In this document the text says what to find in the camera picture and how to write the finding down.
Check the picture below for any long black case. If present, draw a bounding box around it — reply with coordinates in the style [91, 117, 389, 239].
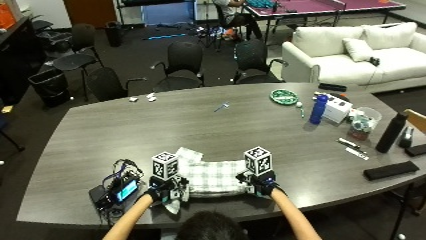
[363, 160, 421, 182]

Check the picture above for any white cardboard box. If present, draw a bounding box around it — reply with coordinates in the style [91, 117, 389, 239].
[321, 96, 355, 125]

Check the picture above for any left glove white marker cube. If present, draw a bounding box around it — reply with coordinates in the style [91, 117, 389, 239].
[151, 151, 181, 180]

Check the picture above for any white sofa pillow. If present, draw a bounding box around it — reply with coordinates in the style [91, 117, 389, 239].
[341, 37, 376, 63]

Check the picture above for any white sofa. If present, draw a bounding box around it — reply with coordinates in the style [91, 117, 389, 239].
[281, 21, 426, 94]

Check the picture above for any tall black bin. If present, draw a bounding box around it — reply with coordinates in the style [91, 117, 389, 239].
[104, 20, 126, 48]

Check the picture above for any black stapler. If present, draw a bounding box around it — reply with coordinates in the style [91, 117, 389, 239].
[397, 126, 417, 149]

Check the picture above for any black trash bin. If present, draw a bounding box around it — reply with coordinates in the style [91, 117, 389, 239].
[27, 67, 74, 109]

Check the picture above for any black water bottle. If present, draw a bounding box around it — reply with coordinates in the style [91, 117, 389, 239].
[375, 112, 408, 154]

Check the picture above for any blue water bottle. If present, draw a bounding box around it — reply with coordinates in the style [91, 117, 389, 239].
[308, 93, 331, 126]

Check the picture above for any flat black pouch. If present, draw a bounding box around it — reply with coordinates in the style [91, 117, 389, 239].
[317, 82, 349, 93]

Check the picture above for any black electronic device with screen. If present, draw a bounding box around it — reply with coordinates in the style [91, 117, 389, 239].
[88, 158, 147, 212]

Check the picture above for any white flat strip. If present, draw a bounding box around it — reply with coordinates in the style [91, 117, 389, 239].
[344, 146, 372, 162]

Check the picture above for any blue panel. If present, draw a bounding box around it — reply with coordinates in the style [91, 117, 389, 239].
[140, 1, 197, 27]

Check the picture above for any glove white marker cube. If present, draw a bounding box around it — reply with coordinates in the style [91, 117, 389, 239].
[243, 146, 275, 177]
[151, 151, 181, 180]

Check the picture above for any purple table tennis table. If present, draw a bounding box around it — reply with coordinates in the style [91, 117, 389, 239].
[243, 0, 408, 44]

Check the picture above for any green patterned plate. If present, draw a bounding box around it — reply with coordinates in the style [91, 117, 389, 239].
[269, 88, 300, 106]

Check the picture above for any clear plastic container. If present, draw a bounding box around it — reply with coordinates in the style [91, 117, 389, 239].
[347, 106, 384, 142]

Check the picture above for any right glove white marker cube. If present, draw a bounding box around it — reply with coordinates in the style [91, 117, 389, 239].
[243, 146, 275, 177]

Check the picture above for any person's right hand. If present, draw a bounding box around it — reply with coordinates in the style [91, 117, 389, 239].
[236, 170, 279, 198]

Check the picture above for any orange box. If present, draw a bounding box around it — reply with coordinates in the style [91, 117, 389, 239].
[0, 2, 18, 30]

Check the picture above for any brown wooden door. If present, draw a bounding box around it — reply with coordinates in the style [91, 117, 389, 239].
[62, 0, 119, 29]

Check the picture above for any black and white marker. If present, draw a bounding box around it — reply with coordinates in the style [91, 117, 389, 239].
[336, 137, 363, 150]

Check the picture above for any wooden chair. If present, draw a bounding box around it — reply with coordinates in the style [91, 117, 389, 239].
[402, 108, 426, 135]

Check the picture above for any white plaid cloth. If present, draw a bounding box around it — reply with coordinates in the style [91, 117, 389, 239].
[163, 146, 259, 215]

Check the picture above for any black office chair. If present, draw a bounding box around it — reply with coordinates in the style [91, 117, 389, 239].
[231, 38, 291, 85]
[84, 66, 150, 103]
[52, 23, 106, 102]
[151, 40, 207, 93]

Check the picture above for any small black case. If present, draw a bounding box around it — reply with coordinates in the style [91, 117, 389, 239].
[404, 143, 426, 158]

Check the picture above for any black cabinet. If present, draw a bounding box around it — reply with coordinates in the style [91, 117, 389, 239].
[0, 15, 48, 106]

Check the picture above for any person's left hand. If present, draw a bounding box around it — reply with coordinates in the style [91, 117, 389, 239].
[147, 175, 191, 205]

